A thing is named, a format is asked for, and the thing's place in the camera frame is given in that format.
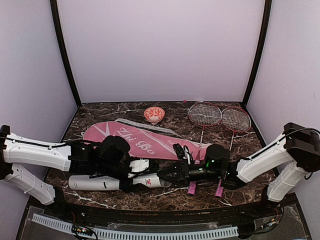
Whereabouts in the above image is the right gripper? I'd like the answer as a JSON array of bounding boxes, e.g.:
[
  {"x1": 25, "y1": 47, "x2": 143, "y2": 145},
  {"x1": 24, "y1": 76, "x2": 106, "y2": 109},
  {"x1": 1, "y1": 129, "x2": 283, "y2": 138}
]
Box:
[{"x1": 157, "y1": 158, "x2": 223, "y2": 186}]

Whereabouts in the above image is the white shuttlecock tube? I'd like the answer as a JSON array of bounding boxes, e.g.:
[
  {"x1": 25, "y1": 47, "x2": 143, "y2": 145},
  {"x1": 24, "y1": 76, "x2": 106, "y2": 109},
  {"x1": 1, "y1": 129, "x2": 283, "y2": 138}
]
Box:
[{"x1": 68, "y1": 173, "x2": 172, "y2": 193}]

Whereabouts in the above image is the pink racket bag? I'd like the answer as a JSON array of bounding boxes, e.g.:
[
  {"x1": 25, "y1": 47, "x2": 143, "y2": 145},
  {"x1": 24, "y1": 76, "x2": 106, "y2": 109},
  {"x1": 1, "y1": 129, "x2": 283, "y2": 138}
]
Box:
[{"x1": 83, "y1": 121, "x2": 210, "y2": 161}]

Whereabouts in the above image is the red badminton racket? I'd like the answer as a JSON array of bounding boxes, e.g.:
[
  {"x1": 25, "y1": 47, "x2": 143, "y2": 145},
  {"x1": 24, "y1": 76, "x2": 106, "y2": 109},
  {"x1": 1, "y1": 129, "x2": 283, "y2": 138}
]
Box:
[
  {"x1": 214, "y1": 106, "x2": 252, "y2": 199},
  {"x1": 188, "y1": 101, "x2": 222, "y2": 164}
]

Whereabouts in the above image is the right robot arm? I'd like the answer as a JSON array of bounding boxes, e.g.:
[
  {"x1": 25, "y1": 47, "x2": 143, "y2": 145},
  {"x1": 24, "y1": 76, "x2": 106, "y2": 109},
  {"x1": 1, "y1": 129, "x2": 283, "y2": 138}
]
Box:
[{"x1": 157, "y1": 122, "x2": 320, "y2": 217}]

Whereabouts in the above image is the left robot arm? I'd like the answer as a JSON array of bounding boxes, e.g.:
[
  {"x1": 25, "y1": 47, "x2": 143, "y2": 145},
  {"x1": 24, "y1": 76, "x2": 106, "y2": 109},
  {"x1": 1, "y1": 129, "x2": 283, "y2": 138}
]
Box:
[{"x1": 0, "y1": 125, "x2": 149, "y2": 218}]

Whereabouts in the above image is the red white patterned bowl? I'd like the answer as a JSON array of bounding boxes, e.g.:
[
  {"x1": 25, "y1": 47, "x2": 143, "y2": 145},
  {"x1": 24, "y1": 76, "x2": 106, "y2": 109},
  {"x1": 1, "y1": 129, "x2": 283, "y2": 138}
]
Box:
[{"x1": 143, "y1": 106, "x2": 165, "y2": 123}]

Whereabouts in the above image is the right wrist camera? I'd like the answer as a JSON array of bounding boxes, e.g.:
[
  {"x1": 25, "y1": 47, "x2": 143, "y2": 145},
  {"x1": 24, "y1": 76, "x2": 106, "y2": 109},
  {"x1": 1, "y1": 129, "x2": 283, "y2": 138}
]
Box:
[{"x1": 173, "y1": 143, "x2": 195, "y2": 165}]

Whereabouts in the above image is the white cable tray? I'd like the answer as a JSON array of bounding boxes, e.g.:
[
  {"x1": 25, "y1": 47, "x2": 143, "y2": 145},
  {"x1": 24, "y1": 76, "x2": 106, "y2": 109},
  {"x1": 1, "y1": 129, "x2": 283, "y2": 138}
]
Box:
[{"x1": 31, "y1": 213, "x2": 239, "y2": 240}]

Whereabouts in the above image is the left black frame post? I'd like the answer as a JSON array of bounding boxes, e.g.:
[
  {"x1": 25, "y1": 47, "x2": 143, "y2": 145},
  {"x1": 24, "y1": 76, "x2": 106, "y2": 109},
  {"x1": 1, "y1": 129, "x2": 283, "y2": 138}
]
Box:
[{"x1": 49, "y1": 0, "x2": 82, "y2": 108}]

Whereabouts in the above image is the black frame post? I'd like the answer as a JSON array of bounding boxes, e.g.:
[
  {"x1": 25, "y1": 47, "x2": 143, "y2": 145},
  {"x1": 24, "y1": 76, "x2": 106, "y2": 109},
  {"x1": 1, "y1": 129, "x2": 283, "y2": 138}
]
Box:
[
  {"x1": 49, "y1": 0, "x2": 82, "y2": 108},
  {"x1": 241, "y1": 0, "x2": 272, "y2": 109}
]

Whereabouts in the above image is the right black frame post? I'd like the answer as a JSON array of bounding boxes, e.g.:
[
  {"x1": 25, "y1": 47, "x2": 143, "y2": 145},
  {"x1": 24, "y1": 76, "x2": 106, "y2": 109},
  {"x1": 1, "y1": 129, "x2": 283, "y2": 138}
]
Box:
[{"x1": 241, "y1": 0, "x2": 272, "y2": 109}]

